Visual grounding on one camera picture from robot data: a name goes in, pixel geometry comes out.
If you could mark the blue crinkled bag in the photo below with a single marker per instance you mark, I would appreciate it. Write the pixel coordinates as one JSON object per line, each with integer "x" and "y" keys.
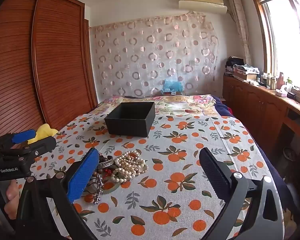
{"x": 172, "y": 85}

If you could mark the floral quilt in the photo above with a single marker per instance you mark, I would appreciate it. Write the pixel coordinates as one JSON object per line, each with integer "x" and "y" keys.
{"x": 180, "y": 105}

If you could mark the pink bottle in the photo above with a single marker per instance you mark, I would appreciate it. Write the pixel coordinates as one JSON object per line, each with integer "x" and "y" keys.
{"x": 281, "y": 80}

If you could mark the brown louvred wooden wardrobe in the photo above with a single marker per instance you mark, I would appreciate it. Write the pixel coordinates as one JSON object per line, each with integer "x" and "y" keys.
{"x": 60, "y": 67}

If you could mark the green capped bottle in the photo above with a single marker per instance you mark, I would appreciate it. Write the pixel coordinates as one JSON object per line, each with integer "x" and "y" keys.
{"x": 289, "y": 85}

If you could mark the silver engraved bangle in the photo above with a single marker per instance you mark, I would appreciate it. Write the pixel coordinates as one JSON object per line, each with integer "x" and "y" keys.
{"x": 105, "y": 164}

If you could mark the cluster of small bottles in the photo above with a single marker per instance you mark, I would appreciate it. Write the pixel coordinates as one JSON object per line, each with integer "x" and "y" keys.
{"x": 269, "y": 81}

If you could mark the cream wall air conditioner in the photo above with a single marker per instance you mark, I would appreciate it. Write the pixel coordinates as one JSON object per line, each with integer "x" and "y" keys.
{"x": 202, "y": 2}

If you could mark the long wooden cabinet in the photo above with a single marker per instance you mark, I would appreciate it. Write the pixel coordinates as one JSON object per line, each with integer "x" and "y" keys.
{"x": 255, "y": 105}

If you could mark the yellow cloth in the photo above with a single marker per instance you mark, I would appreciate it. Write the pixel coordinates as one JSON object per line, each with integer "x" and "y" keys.
{"x": 46, "y": 131}

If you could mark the orange fruit print bedsheet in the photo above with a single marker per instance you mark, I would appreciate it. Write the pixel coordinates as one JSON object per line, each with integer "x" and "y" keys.
{"x": 185, "y": 155}

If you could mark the white tissue pack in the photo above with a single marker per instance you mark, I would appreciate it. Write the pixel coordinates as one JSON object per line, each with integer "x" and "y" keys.
{"x": 281, "y": 93}

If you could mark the pile of dark clothes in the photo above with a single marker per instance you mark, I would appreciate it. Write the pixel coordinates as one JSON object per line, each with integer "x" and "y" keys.
{"x": 233, "y": 63}

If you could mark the small brown box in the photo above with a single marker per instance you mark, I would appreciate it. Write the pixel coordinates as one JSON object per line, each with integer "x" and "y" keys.
{"x": 173, "y": 93}

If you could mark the sheer circle-patterned wall curtain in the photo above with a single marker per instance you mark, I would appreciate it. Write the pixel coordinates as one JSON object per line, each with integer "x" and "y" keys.
{"x": 152, "y": 55}

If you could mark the green jade bangle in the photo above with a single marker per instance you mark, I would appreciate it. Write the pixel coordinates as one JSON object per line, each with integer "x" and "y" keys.
{"x": 116, "y": 185}

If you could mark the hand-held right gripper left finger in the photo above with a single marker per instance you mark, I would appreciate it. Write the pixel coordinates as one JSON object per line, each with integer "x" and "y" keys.
{"x": 80, "y": 177}

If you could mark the person's left hand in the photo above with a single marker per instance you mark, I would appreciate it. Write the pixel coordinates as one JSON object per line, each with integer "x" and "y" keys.
{"x": 11, "y": 197}

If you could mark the wooden framed window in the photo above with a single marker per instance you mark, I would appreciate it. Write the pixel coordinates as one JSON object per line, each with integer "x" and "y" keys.
{"x": 282, "y": 35}

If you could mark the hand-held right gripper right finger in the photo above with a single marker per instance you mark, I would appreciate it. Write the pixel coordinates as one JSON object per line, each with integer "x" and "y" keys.
{"x": 212, "y": 172}

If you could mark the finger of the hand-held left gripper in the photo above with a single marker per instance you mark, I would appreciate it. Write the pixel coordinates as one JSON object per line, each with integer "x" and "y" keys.
{"x": 22, "y": 136}
{"x": 42, "y": 145}

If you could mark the patterned window curtain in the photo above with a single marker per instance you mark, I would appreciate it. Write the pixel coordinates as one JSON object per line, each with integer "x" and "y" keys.
{"x": 240, "y": 30}

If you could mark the black cardboard box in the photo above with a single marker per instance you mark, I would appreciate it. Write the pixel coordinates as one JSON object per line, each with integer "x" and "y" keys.
{"x": 127, "y": 127}

